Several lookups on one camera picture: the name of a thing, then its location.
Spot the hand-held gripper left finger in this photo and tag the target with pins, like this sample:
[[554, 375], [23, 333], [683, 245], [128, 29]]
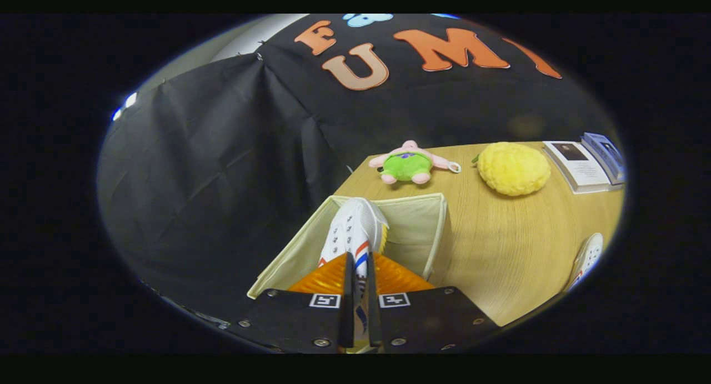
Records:
[[348, 317]]

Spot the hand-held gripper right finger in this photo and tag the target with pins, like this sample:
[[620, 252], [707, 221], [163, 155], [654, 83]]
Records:
[[374, 323]]

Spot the white striped sneaker shoe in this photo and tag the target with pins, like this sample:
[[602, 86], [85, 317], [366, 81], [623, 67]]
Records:
[[586, 259], [353, 228]]

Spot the beige fabric storage box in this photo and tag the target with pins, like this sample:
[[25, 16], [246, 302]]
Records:
[[416, 228]]

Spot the pink and green plush toy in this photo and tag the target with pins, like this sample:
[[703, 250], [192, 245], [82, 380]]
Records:
[[408, 166]]

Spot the black backdrop cloth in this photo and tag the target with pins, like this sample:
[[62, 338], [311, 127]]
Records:
[[211, 178]]

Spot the yellow round plush toy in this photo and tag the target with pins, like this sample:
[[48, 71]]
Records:
[[514, 168]]

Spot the white booklet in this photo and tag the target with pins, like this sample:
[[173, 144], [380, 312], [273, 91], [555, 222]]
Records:
[[580, 167]]

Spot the blue grey book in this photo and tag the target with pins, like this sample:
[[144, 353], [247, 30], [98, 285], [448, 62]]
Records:
[[605, 156]]

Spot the ceiling light panel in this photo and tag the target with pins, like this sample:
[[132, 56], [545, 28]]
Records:
[[125, 105]]

